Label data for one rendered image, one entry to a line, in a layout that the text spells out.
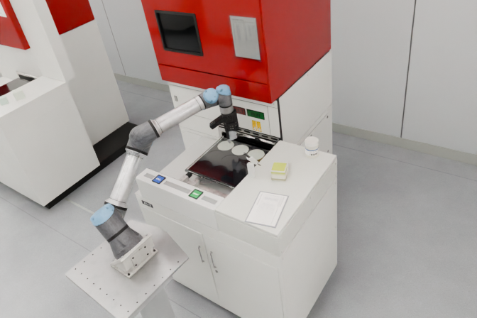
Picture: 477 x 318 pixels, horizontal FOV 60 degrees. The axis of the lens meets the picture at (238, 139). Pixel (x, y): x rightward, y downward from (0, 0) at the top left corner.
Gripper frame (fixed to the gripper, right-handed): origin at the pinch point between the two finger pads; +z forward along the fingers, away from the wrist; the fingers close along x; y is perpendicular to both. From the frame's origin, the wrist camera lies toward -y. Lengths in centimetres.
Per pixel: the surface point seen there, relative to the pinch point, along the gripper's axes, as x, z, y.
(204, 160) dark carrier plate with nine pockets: -3.8, 7.3, -15.5
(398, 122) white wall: 90, 73, 146
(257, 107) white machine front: 2.8, -17.5, 19.2
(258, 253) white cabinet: -68, 19, 5
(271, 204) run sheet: -56, 0, 15
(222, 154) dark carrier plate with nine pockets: -1.2, 7.4, -4.9
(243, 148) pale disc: 0.7, 7.3, 7.6
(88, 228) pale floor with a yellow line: 53, 97, -126
